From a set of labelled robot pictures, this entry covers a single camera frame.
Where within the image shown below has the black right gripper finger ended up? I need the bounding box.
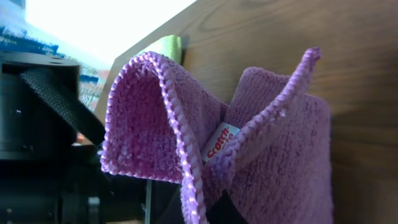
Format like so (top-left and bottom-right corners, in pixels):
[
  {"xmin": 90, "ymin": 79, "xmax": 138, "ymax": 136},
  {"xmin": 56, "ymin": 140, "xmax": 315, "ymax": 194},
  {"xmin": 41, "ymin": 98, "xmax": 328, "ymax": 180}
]
[{"xmin": 206, "ymin": 190, "xmax": 248, "ymax": 224}]

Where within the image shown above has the purple microfibre cloth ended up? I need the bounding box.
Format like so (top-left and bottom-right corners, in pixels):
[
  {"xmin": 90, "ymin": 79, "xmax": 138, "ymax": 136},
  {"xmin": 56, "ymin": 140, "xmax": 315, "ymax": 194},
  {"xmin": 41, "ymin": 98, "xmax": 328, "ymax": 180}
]
[{"xmin": 100, "ymin": 48, "xmax": 333, "ymax": 223}]

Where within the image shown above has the folded light green cloth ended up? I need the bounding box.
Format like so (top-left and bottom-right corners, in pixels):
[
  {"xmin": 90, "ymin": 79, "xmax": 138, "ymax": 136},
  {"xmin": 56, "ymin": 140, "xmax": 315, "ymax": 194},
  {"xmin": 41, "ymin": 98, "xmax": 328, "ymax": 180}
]
[{"xmin": 139, "ymin": 35, "xmax": 182, "ymax": 65}]

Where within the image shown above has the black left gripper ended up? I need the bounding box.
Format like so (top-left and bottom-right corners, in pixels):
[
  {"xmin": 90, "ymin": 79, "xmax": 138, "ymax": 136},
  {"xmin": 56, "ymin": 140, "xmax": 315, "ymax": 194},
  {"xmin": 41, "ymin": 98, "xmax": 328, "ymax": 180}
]
[{"xmin": 1, "ymin": 51, "xmax": 148, "ymax": 223}]

